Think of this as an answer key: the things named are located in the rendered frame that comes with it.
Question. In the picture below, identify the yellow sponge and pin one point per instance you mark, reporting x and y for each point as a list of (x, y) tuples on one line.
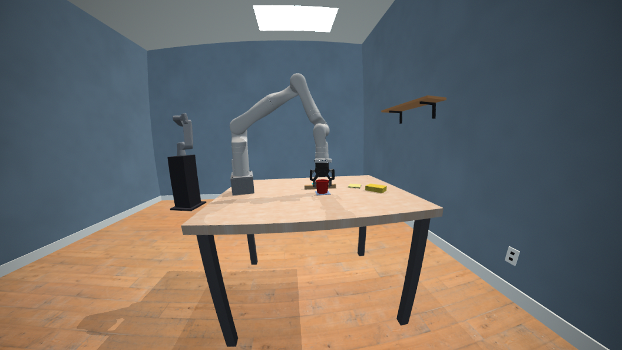
[(376, 188)]

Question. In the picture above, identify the dark red cup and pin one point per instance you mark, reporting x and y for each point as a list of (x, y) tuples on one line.
[(322, 186)]

